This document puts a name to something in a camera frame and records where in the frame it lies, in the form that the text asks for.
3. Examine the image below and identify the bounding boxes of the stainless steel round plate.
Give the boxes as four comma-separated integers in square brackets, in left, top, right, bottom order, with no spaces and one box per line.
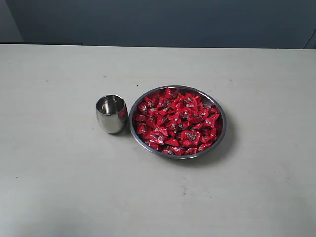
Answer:
[129,85,227,160]

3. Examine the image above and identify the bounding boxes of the stainless steel cup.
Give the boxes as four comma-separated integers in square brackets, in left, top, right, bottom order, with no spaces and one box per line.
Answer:
[96,94,129,134]

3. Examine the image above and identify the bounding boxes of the red wrapped candy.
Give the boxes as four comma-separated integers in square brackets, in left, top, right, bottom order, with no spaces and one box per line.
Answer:
[180,130,201,147]
[163,87,179,101]
[203,114,220,129]
[144,131,168,145]

